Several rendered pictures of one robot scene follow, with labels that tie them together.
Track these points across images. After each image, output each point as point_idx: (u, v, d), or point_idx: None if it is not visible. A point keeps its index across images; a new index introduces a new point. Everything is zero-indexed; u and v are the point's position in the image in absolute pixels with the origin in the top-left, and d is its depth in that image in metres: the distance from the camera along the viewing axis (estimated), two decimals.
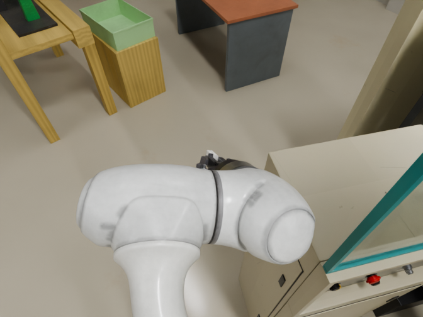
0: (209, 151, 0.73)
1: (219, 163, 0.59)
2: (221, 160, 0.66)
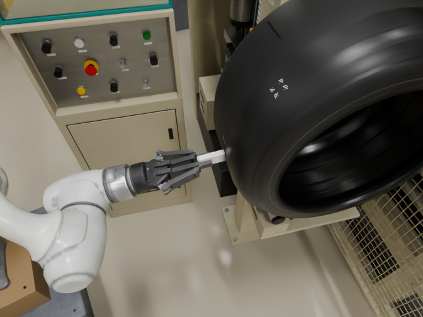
0: (218, 161, 0.73)
1: None
2: None
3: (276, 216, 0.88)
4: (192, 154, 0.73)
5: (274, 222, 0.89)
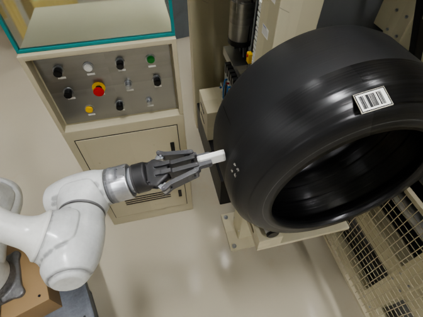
0: (218, 161, 0.73)
1: None
2: None
3: (270, 230, 0.95)
4: (192, 154, 0.73)
5: (269, 236, 0.96)
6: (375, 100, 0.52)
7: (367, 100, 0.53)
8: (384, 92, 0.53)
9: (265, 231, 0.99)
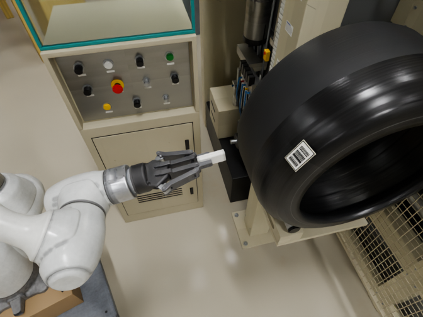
0: (218, 161, 0.73)
1: None
2: None
3: None
4: (192, 154, 0.73)
5: (298, 228, 0.96)
6: (301, 155, 0.60)
7: (295, 158, 0.61)
8: (305, 145, 0.59)
9: None
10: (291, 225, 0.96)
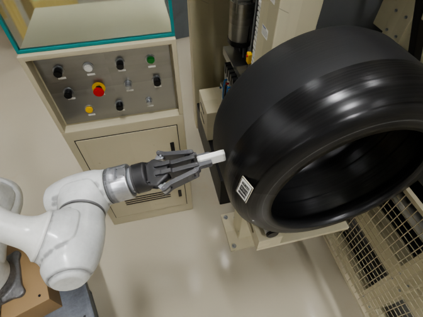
0: (218, 161, 0.73)
1: None
2: None
3: None
4: (192, 154, 0.73)
5: (269, 234, 0.95)
6: (245, 189, 0.66)
7: (242, 191, 0.68)
8: (245, 181, 0.65)
9: (264, 229, 0.98)
10: (265, 234, 0.98)
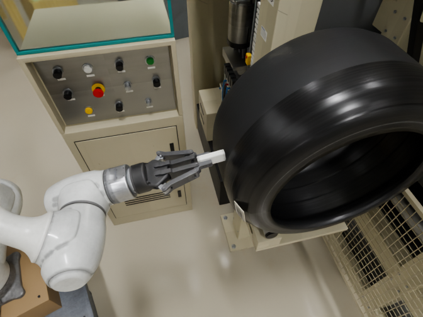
0: (218, 161, 0.73)
1: None
2: None
3: (264, 234, 0.97)
4: (192, 154, 0.73)
5: (270, 238, 0.98)
6: (239, 212, 0.74)
7: (238, 212, 0.76)
8: (236, 205, 0.73)
9: None
10: None
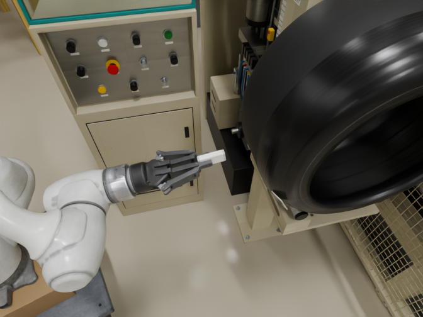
0: (218, 161, 0.73)
1: None
2: None
3: None
4: (192, 154, 0.73)
5: (306, 214, 0.90)
6: (279, 200, 0.75)
7: (279, 201, 0.76)
8: (274, 195, 0.74)
9: None
10: (298, 211, 0.89)
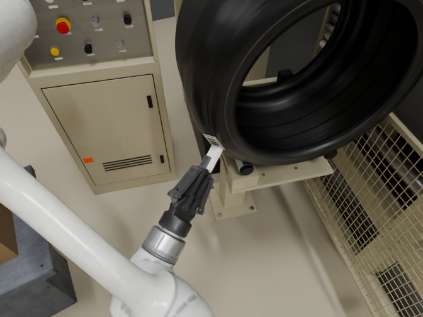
0: (218, 153, 0.71)
1: (187, 206, 0.67)
2: (204, 183, 0.71)
3: (252, 169, 0.89)
4: (206, 177, 0.73)
5: (250, 168, 0.86)
6: (213, 141, 0.71)
7: (214, 144, 0.73)
8: (206, 136, 0.70)
9: None
10: (243, 165, 0.86)
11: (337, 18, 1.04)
